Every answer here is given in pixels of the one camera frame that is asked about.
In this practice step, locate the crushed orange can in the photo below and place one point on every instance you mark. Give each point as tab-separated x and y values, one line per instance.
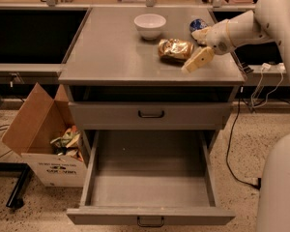
175	49

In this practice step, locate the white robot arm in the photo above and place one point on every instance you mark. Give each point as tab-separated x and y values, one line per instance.
269	21

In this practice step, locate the closed grey top drawer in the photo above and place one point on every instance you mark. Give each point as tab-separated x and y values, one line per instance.
150	115

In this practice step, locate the white power strip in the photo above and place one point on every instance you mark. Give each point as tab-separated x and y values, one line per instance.
281	68

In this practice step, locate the white ceramic bowl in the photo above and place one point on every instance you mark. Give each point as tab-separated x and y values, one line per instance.
149	26

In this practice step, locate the open grey middle drawer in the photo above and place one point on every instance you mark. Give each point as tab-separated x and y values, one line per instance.
149	178

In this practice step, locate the cardboard box with trash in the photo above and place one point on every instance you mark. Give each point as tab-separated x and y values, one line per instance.
39	120

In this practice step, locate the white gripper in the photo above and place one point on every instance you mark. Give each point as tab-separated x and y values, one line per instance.
217	36

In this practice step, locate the black table leg base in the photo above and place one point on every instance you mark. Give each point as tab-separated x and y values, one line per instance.
21	174

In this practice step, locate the grey drawer cabinet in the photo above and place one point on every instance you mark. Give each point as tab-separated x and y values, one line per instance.
110	62

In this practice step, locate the blue soda can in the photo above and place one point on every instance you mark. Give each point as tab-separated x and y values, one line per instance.
197	24

